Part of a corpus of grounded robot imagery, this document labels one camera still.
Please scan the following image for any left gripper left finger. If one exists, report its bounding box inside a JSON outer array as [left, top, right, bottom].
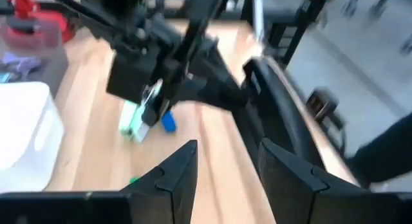
[[120, 139, 199, 224]]

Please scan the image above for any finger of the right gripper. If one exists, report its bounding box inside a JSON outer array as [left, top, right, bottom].
[[196, 79, 250, 111], [192, 37, 241, 86]]

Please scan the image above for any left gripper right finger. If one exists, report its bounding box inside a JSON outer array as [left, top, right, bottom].
[[258, 138, 371, 224]]

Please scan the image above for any mint green stapler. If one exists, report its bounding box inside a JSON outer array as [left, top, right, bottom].
[[118, 100, 152, 144]]

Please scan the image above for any blue mini stapler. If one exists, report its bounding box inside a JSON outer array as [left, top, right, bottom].
[[160, 110, 178, 134]]

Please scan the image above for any lavender staple remover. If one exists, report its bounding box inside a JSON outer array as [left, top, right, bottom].
[[1, 51, 41, 79]]

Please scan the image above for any smoky translucent storage bin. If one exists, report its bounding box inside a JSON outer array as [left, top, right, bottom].
[[0, 17, 70, 99]]

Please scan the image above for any black wheeled base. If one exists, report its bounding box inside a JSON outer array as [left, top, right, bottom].
[[305, 87, 348, 154]]

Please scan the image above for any white storage bin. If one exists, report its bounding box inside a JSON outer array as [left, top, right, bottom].
[[0, 81, 65, 193]]

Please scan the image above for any black table frame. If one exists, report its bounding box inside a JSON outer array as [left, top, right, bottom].
[[239, 0, 323, 69]]

